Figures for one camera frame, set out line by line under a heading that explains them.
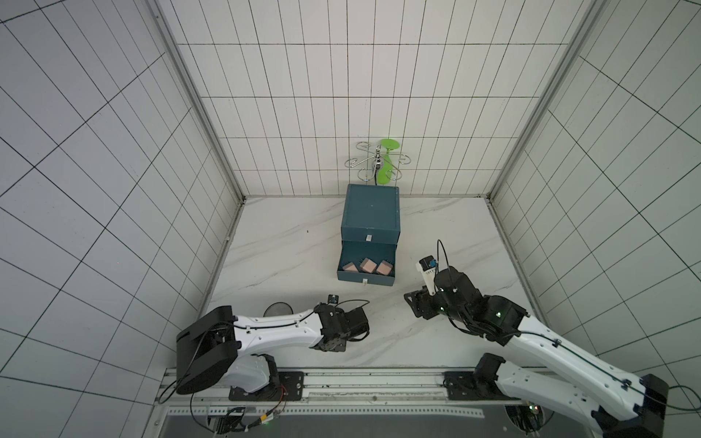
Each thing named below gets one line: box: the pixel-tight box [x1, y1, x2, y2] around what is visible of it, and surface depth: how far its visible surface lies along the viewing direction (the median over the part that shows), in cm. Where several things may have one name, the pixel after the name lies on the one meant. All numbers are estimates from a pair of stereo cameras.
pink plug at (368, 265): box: [359, 257, 377, 273], surface depth 89 cm
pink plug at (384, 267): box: [376, 260, 394, 276], surface depth 89 cm
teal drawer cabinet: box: [340, 183, 401, 245], surface depth 87 cm
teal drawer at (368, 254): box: [336, 225, 401, 287], surface depth 87 cm
